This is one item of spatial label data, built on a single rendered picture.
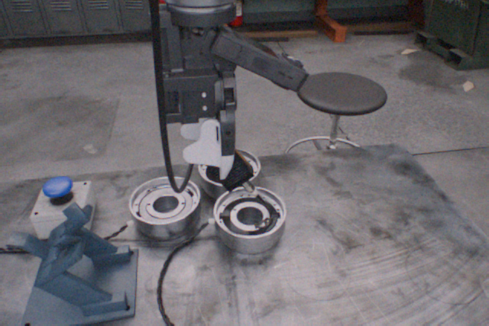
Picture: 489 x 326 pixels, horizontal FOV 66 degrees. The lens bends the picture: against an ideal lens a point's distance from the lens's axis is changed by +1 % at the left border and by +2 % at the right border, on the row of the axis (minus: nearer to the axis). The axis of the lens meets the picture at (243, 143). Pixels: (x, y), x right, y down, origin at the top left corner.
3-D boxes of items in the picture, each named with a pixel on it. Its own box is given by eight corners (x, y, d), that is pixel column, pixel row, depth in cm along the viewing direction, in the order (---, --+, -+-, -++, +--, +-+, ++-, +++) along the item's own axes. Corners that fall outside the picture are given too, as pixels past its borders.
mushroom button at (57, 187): (82, 197, 59) (73, 172, 56) (76, 215, 55) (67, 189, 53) (54, 200, 58) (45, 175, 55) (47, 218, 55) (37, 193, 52)
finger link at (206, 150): (186, 181, 47) (178, 114, 43) (231, 175, 48) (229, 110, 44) (186, 195, 45) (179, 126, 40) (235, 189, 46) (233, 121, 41)
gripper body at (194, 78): (163, 98, 46) (149, -4, 39) (231, 93, 48) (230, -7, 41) (163, 131, 40) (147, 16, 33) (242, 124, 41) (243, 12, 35)
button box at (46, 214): (97, 201, 62) (90, 178, 59) (89, 234, 56) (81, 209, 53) (44, 207, 60) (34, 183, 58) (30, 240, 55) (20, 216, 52)
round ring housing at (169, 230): (184, 187, 64) (182, 168, 62) (213, 225, 57) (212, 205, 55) (124, 210, 60) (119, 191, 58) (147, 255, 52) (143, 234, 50)
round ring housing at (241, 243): (280, 204, 61) (282, 185, 59) (288, 257, 52) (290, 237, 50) (216, 205, 61) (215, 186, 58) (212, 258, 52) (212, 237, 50)
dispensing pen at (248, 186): (286, 210, 54) (218, 136, 44) (262, 225, 55) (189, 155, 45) (282, 199, 56) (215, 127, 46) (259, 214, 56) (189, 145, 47)
